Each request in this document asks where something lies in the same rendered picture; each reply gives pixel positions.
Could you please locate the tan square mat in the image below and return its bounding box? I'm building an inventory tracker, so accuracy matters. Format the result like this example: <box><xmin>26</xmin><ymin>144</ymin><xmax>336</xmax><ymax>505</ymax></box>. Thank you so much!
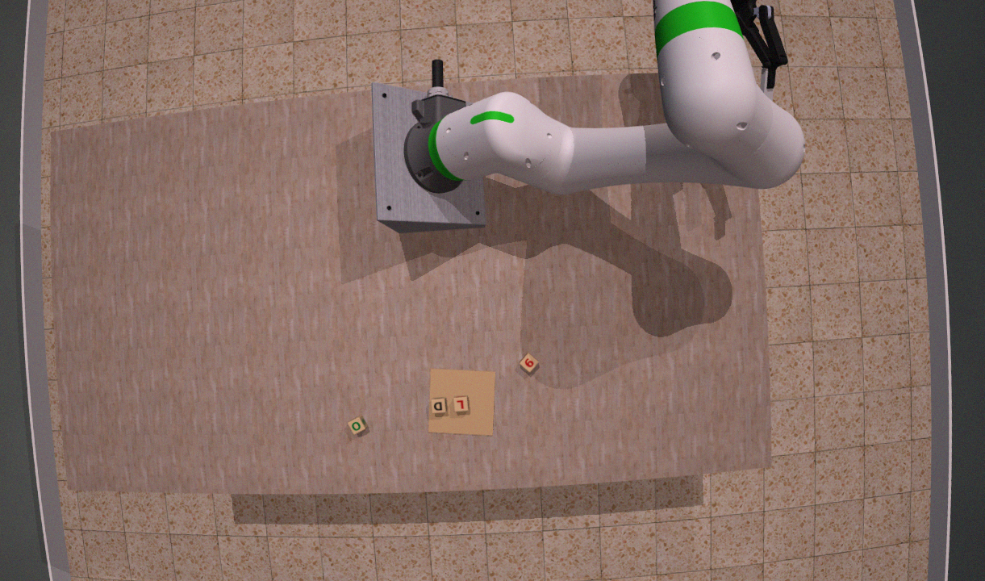
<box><xmin>428</xmin><ymin>368</ymin><xmax>495</xmax><ymax>436</ymax></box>

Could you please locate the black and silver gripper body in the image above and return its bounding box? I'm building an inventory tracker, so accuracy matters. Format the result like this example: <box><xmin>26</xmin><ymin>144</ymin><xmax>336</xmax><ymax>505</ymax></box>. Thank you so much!
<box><xmin>730</xmin><ymin>0</ymin><xmax>757</xmax><ymax>27</ymax></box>

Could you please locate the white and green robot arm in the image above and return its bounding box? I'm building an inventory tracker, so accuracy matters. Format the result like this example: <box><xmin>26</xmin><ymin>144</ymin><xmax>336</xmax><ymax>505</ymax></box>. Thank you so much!
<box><xmin>403</xmin><ymin>0</ymin><xmax>805</xmax><ymax>194</ymax></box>

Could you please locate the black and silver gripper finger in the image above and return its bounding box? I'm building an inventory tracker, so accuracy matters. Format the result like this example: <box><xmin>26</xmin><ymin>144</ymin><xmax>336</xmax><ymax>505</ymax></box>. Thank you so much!
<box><xmin>735</xmin><ymin>5</ymin><xmax>788</xmax><ymax>102</ymax></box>

